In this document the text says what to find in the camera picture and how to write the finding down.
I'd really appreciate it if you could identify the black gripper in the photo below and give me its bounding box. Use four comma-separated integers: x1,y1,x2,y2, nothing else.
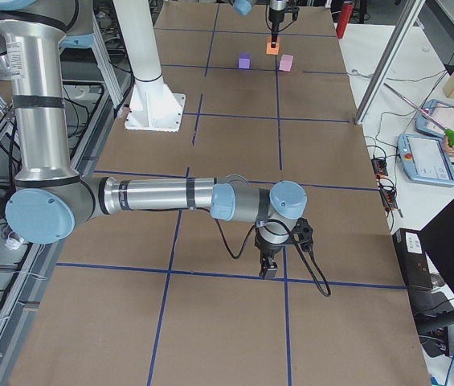
268,8,284,46
255,228,291,279

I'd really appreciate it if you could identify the orange foam cube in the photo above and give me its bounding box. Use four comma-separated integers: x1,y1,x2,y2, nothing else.
266,36,280,55

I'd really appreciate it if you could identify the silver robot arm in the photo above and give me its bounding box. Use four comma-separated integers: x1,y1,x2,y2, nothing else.
232,0,288,48
0,1,313,279

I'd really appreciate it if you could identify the person hand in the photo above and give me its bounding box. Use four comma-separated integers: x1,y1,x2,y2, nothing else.
443,136,454,157

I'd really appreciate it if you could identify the pink foam cube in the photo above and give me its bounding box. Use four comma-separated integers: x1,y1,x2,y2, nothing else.
279,54,294,72

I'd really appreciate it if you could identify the purple foam cube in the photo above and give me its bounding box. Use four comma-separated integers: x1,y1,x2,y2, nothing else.
238,52,251,69

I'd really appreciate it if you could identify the red bottle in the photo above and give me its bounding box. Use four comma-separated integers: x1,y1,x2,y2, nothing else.
336,1,354,39

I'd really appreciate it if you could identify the black laptop monitor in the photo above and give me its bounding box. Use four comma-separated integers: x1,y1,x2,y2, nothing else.
392,199,454,334

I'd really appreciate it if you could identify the teach pendant near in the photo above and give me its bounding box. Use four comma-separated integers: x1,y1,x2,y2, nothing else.
397,133,454,187

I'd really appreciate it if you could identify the teach pendant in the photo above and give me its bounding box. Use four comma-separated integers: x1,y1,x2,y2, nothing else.
415,99,454,138
397,133,454,187

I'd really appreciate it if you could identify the teach pendant far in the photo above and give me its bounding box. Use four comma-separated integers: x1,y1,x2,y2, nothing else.
415,99,454,138

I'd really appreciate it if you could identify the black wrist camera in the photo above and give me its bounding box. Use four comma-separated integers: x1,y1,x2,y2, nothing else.
292,218,313,253

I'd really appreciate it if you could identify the aluminium frame post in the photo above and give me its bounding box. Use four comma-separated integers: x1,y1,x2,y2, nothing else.
354,0,426,125

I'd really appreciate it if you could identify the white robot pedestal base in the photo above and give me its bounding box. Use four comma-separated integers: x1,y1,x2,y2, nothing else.
113,0,186,133

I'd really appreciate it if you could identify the green handled grabber tool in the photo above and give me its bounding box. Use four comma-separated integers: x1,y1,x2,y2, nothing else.
383,83,454,147

